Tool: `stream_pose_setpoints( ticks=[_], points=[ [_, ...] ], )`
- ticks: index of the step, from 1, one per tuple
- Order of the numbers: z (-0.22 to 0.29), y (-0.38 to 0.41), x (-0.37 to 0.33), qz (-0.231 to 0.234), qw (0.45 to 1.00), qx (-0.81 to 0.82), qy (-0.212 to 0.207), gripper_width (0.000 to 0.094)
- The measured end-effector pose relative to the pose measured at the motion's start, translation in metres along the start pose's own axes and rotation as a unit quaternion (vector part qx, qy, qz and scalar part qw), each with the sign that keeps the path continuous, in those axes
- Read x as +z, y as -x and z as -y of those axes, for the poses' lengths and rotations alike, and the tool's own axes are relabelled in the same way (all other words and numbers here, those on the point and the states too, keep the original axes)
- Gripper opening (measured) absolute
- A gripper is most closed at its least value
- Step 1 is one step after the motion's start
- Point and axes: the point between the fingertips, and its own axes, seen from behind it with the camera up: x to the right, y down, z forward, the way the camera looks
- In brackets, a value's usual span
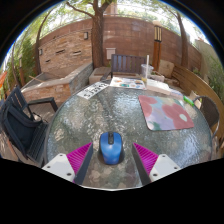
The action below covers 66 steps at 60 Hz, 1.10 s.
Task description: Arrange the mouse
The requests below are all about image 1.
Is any stone raised bed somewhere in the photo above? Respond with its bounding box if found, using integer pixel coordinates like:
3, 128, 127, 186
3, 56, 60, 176
20, 61, 95, 108

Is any thin curved tree trunk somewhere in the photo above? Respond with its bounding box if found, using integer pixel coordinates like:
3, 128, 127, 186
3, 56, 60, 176
33, 9, 54, 76

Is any white wall utility box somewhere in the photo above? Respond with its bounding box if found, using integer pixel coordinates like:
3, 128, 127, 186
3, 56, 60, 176
105, 47, 117, 61

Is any white concrete planter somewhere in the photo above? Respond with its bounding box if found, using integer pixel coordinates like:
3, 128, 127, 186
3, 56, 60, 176
150, 71, 166, 83

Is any curved wooden bench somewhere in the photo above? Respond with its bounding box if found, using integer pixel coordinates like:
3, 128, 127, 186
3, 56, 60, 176
171, 64, 224, 134

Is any dark slatted wooden chair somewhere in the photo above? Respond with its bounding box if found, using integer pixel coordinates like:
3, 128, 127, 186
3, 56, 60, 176
99, 53, 148, 81

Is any floral print mouse pad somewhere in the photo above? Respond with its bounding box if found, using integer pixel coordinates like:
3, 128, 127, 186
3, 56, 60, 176
138, 94, 196, 132

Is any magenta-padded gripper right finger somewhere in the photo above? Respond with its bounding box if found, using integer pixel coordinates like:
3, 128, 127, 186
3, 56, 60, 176
131, 142, 183, 186

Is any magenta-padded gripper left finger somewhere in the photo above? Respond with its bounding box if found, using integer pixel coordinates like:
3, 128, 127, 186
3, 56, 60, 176
41, 142, 95, 186

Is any clear plastic cup with straw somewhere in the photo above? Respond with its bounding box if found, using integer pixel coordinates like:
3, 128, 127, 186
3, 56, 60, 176
139, 54, 155, 83

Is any black folding chair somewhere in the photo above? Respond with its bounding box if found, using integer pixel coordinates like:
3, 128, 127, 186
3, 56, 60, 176
0, 85, 59, 166

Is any wooden lamp post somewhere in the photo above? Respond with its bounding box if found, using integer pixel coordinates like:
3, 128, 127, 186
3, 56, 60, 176
152, 21, 164, 72

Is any dark wicker chair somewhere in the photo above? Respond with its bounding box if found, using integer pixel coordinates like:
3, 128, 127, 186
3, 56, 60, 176
193, 95, 221, 138

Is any white license plate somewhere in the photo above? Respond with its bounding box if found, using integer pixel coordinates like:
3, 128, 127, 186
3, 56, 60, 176
76, 82, 110, 100

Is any blue and black computer mouse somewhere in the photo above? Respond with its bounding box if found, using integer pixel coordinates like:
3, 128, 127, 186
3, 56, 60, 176
98, 131, 125, 166

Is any colourful picture sheet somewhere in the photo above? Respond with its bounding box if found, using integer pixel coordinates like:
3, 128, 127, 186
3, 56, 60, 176
109, 76, 147, 91

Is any small blue white booklet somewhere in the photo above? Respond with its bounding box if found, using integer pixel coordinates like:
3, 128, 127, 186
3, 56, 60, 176
168, 88, 184, 100

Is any slim leaning tree trunk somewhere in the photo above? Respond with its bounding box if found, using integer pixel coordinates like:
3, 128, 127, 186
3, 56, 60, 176
166, 6, 190, 70

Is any beige stone slab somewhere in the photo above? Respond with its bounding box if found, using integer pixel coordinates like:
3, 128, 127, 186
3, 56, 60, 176
158, 59, 175, 79

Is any forked tree trunk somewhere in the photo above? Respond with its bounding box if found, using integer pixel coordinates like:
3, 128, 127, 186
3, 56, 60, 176
64, 0, 118, 70

